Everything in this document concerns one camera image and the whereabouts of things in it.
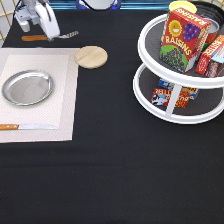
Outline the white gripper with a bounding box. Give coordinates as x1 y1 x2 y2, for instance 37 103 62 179
14 0 60 42

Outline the wooden handled fork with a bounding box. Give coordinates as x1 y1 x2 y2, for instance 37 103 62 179
21 31 79 42

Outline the round silver metal plate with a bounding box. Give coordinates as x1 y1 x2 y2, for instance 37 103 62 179
2 70 54 106

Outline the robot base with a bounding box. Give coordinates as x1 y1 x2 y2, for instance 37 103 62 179
76 0 121 10

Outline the round wooden coaster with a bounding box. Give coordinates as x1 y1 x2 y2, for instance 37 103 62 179
75 46 108 69

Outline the beige woven placemat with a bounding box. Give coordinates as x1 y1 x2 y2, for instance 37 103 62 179
0 48 78 143

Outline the blue yellow small box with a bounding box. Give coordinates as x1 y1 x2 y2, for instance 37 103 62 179
159 79 199 100

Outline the red blue butter box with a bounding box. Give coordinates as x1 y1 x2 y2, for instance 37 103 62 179
150 87 191 109

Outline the white two-tier turntable shelf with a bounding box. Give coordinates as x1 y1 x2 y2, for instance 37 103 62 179
133 14 224 124

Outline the red raisins box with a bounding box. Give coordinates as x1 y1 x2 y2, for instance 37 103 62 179
159 7 212 74

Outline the yellow lidded container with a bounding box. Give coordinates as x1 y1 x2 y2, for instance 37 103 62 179
169 0 197 13

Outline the red labelled tin can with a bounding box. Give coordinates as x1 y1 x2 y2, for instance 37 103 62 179
203 19 219 50

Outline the wooden handled knife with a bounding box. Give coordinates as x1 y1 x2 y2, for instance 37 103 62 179
0 124 57 130

